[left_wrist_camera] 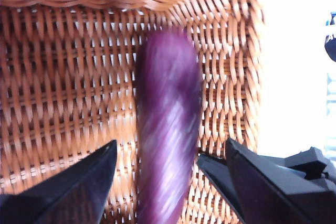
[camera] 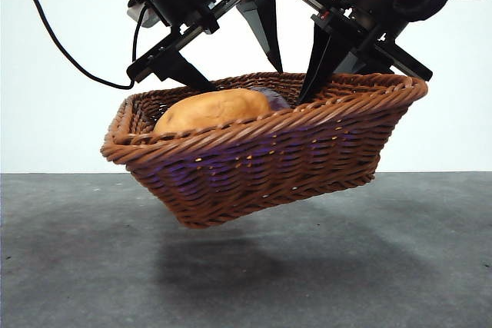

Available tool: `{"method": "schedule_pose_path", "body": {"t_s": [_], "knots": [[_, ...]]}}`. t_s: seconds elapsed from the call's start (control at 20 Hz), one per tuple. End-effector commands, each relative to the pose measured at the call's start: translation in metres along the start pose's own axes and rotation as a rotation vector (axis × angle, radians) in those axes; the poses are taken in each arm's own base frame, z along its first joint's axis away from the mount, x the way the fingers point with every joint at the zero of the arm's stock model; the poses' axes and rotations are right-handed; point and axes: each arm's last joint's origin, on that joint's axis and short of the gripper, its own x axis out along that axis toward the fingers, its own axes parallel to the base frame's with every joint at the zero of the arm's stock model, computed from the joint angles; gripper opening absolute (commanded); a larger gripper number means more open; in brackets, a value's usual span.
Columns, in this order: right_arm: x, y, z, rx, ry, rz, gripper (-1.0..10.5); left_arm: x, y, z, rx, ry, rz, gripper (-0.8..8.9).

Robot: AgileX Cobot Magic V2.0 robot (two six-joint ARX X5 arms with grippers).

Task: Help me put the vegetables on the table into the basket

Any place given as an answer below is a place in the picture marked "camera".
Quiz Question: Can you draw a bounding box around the brown potato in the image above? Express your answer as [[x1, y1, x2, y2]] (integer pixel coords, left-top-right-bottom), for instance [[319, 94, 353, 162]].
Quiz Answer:
[[152, 88, 272, 135]]

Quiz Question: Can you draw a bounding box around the purple eggplant green stem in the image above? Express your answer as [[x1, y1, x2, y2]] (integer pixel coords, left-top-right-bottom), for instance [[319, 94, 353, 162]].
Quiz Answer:
[[249, 86, 292, 112]]

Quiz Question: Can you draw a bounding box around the brown wicker basket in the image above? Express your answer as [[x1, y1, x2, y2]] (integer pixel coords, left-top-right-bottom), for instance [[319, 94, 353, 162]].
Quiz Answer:
[[100, 71, 429, 229]]

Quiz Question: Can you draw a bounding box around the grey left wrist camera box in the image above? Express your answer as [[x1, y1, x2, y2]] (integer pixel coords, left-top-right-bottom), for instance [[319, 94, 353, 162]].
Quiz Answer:
[[126, 0, 163, 29]]

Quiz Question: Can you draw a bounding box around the black cable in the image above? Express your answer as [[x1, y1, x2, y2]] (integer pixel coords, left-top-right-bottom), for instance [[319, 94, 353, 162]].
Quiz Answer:
[[17, 0, 136, 89]]

